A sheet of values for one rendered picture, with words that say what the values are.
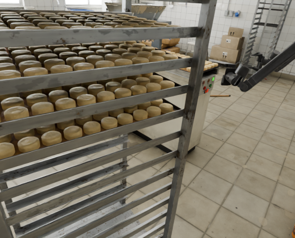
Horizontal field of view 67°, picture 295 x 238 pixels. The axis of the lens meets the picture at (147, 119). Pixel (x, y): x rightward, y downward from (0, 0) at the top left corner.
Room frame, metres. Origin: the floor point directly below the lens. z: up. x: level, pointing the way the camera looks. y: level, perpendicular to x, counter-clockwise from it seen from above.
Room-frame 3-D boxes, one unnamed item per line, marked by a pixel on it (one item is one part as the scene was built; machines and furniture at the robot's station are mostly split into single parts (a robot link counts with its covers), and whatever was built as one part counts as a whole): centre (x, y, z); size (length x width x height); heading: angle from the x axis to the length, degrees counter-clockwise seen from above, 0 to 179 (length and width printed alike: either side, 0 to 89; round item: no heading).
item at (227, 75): (1.38, -0.50, 0.99); 0.07 x 0.07 x 0.10; 5
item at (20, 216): (0.55, 0.12, 0.87); 0.64 x 0.03 x 0.03; 127
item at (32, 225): (0.86, 0.35, 0.33); 0.64 x 0.03 x 0.03; 127
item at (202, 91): (1.82, -0.47, 0.77); 0.24 x 0.04 x 0.14; 139
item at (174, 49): (5.93, -0.39, 0.19); 0.72 x 0.42 x 0.15; 149
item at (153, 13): (2.39, 0.19, 1.25); 0.56 x 0.29 x 0.14; 139
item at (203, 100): (2.06, -0.20, 0.45); 0.70 x 0.34 x 0.90; 49
